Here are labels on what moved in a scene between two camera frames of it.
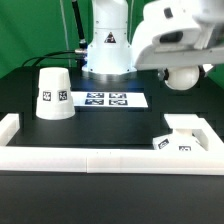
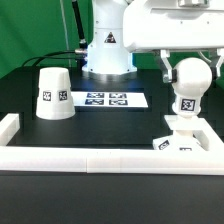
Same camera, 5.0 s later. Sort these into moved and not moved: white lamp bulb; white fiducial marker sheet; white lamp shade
Moved: white lamp bulb
Not moved: white lamp shade; white fiducial marker sheet
